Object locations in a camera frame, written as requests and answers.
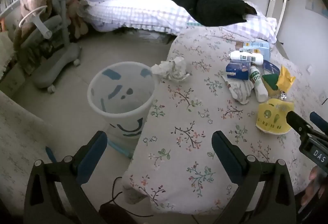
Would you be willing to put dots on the white wall socket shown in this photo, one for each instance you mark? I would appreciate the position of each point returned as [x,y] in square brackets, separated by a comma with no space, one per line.
[310,69]

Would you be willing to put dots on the blue stick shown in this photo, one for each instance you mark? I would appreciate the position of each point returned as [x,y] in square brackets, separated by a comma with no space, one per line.
[51,154]

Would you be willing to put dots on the person's right hand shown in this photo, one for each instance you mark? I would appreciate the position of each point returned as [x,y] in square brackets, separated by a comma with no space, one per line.
[313,175]

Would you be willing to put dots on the blue packet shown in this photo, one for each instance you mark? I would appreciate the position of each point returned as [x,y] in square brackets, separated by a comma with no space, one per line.
[271,67]

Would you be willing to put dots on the light blue strip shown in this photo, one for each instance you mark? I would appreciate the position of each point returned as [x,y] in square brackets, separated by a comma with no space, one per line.
[119,148]

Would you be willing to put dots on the white bottle with green print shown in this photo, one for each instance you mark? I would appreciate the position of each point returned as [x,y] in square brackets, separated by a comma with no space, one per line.
[258,85]

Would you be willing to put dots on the white bottle with barcode label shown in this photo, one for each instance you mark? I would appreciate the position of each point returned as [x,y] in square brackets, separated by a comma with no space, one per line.
[240,55]

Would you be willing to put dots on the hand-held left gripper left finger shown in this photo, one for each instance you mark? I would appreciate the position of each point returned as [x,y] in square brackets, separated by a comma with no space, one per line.
[95,151]

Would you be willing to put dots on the grey rug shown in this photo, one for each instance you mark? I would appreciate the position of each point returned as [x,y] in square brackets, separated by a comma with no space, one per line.
[18,142]

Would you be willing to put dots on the white paper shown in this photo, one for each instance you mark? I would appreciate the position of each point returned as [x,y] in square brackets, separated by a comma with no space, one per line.
[174,67]

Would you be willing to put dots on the yellow packet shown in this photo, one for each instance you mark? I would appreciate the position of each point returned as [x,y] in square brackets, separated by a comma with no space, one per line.
[285,79]

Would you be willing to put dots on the floral cloth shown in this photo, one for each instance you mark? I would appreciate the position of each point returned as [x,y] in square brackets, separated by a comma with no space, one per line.
[184,111]

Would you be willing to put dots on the crumpled white wrapper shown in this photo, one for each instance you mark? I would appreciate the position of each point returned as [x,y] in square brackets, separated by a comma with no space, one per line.
[239,90]

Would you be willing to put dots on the white translucent waste bin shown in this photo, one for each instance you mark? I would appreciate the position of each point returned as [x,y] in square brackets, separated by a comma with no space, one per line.
[123,121]

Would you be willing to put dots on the green packet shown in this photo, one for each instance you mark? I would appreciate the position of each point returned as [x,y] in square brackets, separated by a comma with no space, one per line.
[270,80]

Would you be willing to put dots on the grey wheeled chair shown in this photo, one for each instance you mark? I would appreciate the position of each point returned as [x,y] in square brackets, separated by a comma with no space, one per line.
[56,70]

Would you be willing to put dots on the black garment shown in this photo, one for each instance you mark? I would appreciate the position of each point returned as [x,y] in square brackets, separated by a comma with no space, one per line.
[212,6]

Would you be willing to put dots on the dark blue carton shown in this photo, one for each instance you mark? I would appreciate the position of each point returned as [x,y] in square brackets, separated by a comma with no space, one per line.
[237,67]

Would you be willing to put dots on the pink plush toy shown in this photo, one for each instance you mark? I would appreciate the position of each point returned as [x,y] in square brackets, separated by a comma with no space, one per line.
[75,6]

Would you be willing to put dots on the light blue carton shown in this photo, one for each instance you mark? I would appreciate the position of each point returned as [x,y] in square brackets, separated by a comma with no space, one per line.
[258,46]

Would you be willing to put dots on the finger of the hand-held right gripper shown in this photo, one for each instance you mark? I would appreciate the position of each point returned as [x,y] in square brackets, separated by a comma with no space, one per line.
[295,120]
[318,120]

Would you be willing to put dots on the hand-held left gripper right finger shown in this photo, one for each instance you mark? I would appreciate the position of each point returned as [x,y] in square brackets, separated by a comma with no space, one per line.
[225,153]

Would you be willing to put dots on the yellow plastic bag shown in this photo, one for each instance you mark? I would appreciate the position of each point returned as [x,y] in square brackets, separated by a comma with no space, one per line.
[271,116]

